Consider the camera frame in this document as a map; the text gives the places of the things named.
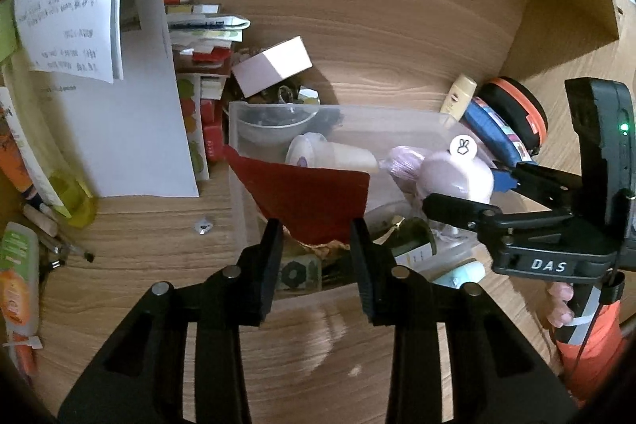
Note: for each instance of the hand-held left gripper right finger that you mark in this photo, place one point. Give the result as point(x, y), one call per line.
point(366, 275)

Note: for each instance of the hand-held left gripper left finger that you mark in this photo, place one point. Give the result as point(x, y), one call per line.
point(263, 275)

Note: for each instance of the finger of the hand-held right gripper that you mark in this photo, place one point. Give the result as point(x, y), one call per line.
point(504, 175)
point(457, 208)

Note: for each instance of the pink round device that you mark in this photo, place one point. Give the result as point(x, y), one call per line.
point(452, 175)

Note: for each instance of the dark green bottle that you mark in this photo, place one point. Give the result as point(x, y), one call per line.
point(412, 237)

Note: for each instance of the clear plastic storage box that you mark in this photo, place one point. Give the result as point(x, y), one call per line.
point(238, 205)

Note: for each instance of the translucent beige plastic jar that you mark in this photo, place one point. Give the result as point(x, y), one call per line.
point(343, 156)

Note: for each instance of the orange sleeved right forearm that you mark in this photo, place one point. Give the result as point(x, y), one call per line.
point(596, 364)

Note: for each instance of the wooden desktop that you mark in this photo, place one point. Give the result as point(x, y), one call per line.
point(149, 255)

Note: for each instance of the person's right hand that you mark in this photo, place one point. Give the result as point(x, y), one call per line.
point(561, 305)

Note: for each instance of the green patterned card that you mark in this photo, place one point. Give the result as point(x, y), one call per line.
point(298, 275)

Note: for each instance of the blue pencil case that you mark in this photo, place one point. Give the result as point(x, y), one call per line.
point(492, 131)

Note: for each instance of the black orange round case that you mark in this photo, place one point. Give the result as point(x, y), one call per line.
point(521, 106)

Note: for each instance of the small silver trinket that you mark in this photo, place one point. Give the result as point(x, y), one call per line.
point(204, 226)

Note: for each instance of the cream lip balm tube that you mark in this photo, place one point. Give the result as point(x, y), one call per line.
point(459, 96)

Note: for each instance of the glass bowl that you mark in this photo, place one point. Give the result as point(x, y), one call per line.
point(273, 128)

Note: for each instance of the black item in box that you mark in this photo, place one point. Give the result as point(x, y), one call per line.
point(332, 118)

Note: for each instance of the white paper sheets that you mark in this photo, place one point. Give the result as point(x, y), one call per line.
point(129, 116)

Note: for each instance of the small white box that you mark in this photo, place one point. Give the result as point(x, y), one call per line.
point(273, 64)

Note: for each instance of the bundle of makeup brushes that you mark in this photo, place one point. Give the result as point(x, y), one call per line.
point(54, 235)

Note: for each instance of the yellow-green liquid bottle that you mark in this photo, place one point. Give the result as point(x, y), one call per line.
point(64, 195)

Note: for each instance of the green orange sunscreen tube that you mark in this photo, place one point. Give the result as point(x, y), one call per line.
point(20, 275)

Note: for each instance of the stack of booklets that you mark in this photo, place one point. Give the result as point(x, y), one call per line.
point(208, 36)

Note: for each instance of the green sticky tab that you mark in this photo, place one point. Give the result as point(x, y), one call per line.
point(7, 31)

